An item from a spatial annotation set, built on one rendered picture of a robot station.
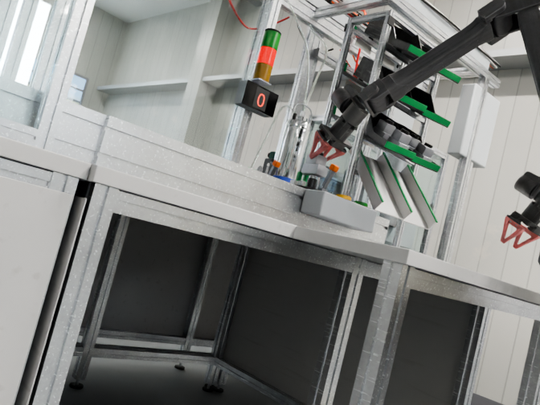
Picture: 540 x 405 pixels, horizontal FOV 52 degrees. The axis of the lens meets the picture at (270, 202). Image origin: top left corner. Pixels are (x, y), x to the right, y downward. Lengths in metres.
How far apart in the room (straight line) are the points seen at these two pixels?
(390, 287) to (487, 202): 3.74
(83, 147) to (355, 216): 0.69
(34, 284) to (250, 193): 0.51
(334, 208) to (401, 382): 1.06
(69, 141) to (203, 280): 2.25
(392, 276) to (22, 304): 0.66
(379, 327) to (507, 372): 3.51
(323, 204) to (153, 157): 0.43
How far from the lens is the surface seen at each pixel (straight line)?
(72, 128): 1.07
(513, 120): 4.93
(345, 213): 1.38
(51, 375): 1.05
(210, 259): 3.23
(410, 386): 2.23
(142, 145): 1.11
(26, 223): 0.98
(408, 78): 1.59
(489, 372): 4.63
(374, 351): 1.10
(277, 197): 1.31
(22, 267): 0.99
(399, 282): 1.09
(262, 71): 1.64
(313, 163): 1.62
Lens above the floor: 0.80
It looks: 5 degrees up
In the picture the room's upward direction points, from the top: 14 degrees clockwise
